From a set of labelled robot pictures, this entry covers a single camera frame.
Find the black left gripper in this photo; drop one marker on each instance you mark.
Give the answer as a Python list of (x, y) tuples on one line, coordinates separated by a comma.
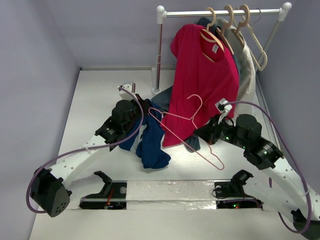
[(145, 104)]

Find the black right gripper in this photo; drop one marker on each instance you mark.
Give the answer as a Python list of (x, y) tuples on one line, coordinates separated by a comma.
[(208, 127)]

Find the pink wire hanger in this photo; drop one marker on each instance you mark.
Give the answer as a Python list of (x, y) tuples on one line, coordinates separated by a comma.
[(190, 119)]

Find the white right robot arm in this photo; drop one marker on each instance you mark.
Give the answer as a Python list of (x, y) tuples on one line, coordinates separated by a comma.
[(298, 203)]

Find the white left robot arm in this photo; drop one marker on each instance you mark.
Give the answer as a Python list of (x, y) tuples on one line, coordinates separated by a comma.
[(49, 189)]

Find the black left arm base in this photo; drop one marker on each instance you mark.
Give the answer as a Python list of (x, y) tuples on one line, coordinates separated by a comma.
[(112, 196)]

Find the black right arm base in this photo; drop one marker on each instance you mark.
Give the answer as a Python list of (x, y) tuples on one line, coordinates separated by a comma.
[(230, 194)]

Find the red t shirt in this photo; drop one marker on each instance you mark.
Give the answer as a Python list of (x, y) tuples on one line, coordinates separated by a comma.
[(202, 77)]

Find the white t shirt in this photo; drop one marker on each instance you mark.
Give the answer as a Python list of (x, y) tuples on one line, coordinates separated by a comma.
[(245, 67)]

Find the wooden hanger with red shirt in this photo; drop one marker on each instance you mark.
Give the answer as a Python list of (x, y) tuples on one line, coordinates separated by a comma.
[(207, 35)]

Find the wooden hanger with white shirt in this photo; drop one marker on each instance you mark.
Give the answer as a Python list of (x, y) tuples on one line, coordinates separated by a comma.
[(242, 24)]

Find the white metal clothes rack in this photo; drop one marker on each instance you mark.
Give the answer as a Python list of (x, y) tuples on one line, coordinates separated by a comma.
[(162, 97)]

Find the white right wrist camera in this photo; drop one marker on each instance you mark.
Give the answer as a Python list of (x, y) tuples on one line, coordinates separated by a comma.
[(224, 107)]

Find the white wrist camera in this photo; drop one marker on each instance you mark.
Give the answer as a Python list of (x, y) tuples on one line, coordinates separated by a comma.
[(127, 91), (224, 107)]

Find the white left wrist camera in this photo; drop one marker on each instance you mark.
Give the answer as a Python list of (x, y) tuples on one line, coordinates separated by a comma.
[(127, 91)]

